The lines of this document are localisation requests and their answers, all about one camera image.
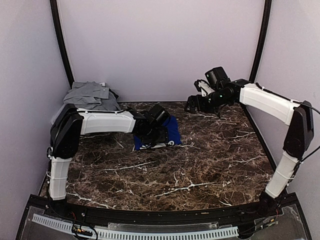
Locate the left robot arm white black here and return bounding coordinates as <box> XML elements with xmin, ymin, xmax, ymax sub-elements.
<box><xmin>47</xmin><ymin>104</ymin><xmax>171</xmax><ymax>218</ymax></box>

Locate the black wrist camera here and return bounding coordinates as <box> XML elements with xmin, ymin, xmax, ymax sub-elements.
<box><xmin>194</xmin><ymin>66</ymin><xmax>231</xmax><ymax>97</ymax></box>
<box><xmin>147</xmin><ymin>103</ymin><xmax>171</xmax><ymax>126</ymax></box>

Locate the left black frame post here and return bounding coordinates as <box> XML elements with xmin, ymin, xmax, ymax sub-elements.
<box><xmin>49</xmin><ymin>0</ymin><xmax>75</xmax><ymax>87</ymax></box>

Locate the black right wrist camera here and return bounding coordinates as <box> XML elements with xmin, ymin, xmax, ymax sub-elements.
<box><xmin>194</xmin><ymin>66</ymin><xmax>231</xmax><ymax>97</ymax></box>

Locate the right black frame post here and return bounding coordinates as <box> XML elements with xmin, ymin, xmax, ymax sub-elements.
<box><xmin>241</xmin><ymin>0</ymin><xmax>273</xmax><ymax>108</ymax></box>

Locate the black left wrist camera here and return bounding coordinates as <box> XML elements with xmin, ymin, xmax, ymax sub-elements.
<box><xmin>147</xmin><ymin>103</ymin><xmax>171</xmax><ymax>126</ymax></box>

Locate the black frame post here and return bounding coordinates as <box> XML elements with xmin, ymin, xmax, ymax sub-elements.
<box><xmin>241</xmin><ymin>0</ymin><xmax>273</xmax><ymax>108</ymax></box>
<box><xmin>49</xmin><ymin>0</ymin><xmax>75</xmax><ymax>87</ymax></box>

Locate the grey button shirt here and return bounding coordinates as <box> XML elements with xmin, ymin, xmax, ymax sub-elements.
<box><xmin>63</xmin><ymin>81</ymin><xmax>121</xmax><ymax>111</ymax></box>

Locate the dark garment under pile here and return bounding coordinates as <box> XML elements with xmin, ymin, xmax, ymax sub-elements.
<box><xmin>109</xmin><ymin>89</ymin><xmax>119</xmax><ymax>100</ymax></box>

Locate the blue printed t-shirt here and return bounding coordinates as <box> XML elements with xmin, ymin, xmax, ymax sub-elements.
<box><xmin>133</xmin><ymin>115</ymin><xmax>182</xmax><ymax>151</ymax></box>

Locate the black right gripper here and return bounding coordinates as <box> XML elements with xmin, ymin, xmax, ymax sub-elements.
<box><xmin>184</xmin><ymin>88</ymin><xmax>231</xmax><ymax>113</ymax></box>

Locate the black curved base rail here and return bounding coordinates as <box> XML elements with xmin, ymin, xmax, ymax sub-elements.
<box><xmin>27</xmin><ymin>194</ymin><xmax>298</xmax><ymax>228</ymax></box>

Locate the white slotted cable duct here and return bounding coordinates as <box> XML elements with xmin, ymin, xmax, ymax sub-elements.
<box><xmin>32</xmin><ymin>214</ymin><xmax>239</xmax><ymax>240</ymax></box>

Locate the grey plastic laundry basket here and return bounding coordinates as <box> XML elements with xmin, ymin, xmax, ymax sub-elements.
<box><xmin>50</xmin><ymin>110</ymin><xmax>61</xmax><ymax>125</ymax></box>

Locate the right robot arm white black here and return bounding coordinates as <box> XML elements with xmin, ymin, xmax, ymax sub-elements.
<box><xmin>184</xmin><ymin>79</ymin><xmax>315</xmax><ymax>217</ymax></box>

